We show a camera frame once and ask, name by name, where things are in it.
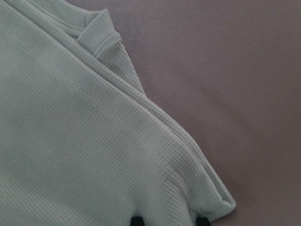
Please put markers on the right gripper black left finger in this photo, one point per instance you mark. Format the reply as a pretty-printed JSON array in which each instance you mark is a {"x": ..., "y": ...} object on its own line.
[{"x": 137, "y": 221}]

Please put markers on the olive green long-sleeve shirt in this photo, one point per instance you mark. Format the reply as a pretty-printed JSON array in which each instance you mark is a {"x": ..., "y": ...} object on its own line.
[{"x": 80, "y": 143}]

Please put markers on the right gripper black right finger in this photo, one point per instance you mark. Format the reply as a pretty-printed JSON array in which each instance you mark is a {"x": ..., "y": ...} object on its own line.
[{"x": 202, "y": 221}]

